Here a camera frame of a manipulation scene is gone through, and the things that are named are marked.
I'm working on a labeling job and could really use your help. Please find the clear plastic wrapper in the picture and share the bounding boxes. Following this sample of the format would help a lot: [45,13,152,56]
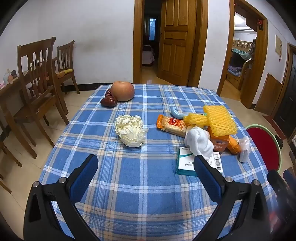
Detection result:
[239,136,251,162]

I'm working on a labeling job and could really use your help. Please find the green white medicine box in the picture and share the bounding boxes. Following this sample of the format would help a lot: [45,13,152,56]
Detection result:
[175,146,224,176]

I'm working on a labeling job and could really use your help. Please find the wooden side table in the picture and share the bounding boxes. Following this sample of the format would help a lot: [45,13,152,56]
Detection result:
[0,75,38,160]

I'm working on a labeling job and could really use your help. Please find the wooden bedroom door frame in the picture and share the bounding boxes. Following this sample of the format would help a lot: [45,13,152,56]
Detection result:
[216,0,269,110]

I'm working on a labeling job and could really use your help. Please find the wooden chair with yellow cushion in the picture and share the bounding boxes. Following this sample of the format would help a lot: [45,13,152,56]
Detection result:
[52,40,80,95]

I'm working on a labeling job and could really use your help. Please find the small yellow foam fruit net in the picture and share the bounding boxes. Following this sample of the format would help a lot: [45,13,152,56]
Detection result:
[183,113,210,128]

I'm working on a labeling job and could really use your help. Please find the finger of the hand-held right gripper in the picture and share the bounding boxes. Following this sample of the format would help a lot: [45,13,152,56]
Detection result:
[267,170,296,209]

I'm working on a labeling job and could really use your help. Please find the blue plaid tablecloth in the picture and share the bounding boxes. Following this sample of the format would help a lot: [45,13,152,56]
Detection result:
[38,84,278,241]

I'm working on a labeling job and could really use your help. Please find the white tissue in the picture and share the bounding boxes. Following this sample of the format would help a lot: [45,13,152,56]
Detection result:
[184,126,213,161]

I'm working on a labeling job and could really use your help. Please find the wooden bunk bed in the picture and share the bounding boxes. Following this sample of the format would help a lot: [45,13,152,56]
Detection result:
[228,39,258,91]

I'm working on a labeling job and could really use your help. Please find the wooden panel door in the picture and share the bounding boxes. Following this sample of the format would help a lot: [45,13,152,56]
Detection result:
[158,0,197,87]

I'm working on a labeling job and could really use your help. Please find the small orange cardboard box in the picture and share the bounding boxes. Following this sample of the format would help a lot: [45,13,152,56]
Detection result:
[209,132,231,153]

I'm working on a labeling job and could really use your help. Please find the red door mat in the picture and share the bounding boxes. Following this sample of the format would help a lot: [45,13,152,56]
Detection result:
[264,115,287,140]

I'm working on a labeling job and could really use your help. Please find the blue curved plastic handle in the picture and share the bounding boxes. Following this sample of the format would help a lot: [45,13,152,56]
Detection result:
[170,107,193,119]

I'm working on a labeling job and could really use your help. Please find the bed in dark room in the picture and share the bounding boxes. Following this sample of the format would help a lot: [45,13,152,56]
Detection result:
[141,45,155,67]

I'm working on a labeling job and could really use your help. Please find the wall paper notice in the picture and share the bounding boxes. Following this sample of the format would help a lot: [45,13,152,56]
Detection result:
[274,34,284,60]

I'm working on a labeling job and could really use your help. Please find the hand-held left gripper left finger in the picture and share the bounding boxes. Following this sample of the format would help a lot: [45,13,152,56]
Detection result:
[23,154,99,241]

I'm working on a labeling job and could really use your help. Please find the wooden wall panel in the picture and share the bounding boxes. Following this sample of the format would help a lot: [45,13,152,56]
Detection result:
[254,73,284,117]

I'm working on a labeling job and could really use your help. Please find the red basin with green rim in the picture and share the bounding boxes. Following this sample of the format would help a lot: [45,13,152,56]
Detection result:
[245,124,282,173]

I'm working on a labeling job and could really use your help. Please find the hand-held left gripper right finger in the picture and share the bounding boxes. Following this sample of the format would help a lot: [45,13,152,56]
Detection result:
[194,156,278,241]

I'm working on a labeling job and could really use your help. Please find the apple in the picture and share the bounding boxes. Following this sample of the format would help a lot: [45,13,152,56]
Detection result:
[111,80,135,102]

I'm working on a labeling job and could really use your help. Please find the dark entrance door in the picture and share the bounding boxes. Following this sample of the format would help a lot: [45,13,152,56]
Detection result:
[270,44,296,140]

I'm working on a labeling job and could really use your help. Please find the large yellow foam fruit net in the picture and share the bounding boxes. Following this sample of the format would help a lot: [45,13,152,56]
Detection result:
[203,105,238,137]

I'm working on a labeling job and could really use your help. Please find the large wooden dining chair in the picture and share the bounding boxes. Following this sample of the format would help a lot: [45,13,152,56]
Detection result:
[9,37,70,154]

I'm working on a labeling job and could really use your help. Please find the white paper ball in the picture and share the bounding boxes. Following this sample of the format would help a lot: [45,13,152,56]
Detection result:
[115,114,149,148]

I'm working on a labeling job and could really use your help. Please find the orange cracker packet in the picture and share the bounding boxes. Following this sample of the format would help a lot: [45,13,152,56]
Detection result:
[157,114,193,138]

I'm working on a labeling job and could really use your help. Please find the hanging dark clothes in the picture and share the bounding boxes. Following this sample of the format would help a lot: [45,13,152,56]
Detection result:
[248,39,257,61]

